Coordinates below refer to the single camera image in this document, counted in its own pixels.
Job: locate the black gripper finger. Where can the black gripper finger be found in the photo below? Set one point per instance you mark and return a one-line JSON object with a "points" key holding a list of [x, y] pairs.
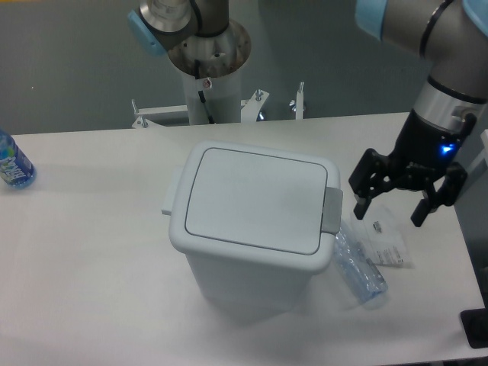
{"points": [[438, 190], [374, 174]]}

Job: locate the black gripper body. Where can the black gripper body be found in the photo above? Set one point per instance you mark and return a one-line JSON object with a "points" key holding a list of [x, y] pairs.
{"points": [[424, 152]]}

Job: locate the grey lid release button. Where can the grey lid release button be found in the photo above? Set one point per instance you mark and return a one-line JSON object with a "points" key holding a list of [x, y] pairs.
{"points": [[332, 211]]}

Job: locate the white trash can lid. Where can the white trash can lid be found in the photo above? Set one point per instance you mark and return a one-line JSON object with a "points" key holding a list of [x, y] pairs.
{"points": [[259, 200]]}

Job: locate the white plastic trash can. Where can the white plastic trash can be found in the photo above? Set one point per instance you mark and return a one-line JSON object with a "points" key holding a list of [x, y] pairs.
{"points": [[241, 274]]}

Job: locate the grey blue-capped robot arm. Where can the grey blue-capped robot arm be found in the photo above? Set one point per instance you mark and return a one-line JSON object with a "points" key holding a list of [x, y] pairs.
{"points": [[209, 48]]}

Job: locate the clear plastic bag with label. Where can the clear plastic bag with label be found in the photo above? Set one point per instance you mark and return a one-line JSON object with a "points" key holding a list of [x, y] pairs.
{"points": [[380, 238]]}

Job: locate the crushed clear plastic bottle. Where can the crushed clear plastic bottle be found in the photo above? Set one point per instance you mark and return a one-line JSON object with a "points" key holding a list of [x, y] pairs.
{"points": [[359, 273]]}

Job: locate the black object at table edge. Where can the black object at table edge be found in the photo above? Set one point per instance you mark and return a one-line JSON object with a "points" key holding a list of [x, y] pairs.
{"points": [[475, 327]]}

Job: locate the blue labelled water bottle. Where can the blue labelled water bottle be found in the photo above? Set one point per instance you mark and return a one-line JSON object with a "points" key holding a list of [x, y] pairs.
{"points": [[17, 171]]}

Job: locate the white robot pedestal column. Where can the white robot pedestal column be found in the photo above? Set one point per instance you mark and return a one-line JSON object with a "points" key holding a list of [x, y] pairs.
{"points": [[213, 100]]}

